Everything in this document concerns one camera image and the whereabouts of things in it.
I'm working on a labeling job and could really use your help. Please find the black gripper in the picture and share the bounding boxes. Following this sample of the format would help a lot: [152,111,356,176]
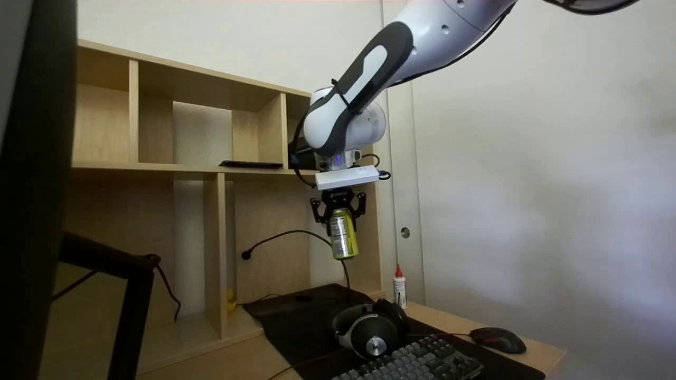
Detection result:
[311,188,365,223]

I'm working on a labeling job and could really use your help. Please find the yellow soda can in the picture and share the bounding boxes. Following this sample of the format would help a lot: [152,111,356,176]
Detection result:
[330,209,360,260]

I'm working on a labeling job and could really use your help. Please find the white bottle red cap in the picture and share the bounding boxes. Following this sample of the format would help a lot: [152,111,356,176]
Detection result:
[393,264,408,309]

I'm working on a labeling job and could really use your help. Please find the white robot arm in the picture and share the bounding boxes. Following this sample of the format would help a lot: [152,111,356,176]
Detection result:
[300,0,518,223]

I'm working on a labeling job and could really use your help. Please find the black desk mat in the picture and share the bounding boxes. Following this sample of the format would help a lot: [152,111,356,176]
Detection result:
[246,285,545,380]

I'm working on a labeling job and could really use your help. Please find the black silver headphones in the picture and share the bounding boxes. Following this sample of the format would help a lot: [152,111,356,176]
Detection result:
[330,300,408,359]

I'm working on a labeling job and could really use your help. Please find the black flat item on shelf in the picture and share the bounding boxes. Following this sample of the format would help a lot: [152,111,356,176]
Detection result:
[219,161,283,171]

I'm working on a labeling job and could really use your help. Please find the small yellow object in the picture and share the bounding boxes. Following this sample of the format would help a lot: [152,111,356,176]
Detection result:
[226,292,239,313]

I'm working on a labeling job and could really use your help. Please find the wooden shelf unit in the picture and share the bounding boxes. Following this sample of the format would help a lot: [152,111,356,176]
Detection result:
[66,42,381,380]

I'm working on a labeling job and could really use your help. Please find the grey mechanical keyboard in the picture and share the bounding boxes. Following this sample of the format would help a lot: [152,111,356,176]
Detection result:
[331,334,483,380]

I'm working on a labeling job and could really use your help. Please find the black red computer mouse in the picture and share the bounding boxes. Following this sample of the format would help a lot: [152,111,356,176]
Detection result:
[470,327,526,354]

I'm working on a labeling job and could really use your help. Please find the black monitor stand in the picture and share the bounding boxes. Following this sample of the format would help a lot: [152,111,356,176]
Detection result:
[41,232,181,380]

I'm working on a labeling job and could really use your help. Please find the black monitor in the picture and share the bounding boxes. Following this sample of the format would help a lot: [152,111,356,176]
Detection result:
[0,0,78,380]

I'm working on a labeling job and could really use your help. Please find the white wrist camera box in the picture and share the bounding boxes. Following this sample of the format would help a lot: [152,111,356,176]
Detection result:
[314,165,378,190]

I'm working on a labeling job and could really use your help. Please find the black power cable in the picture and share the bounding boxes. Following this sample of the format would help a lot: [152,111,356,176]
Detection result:
[239,226,353,292]

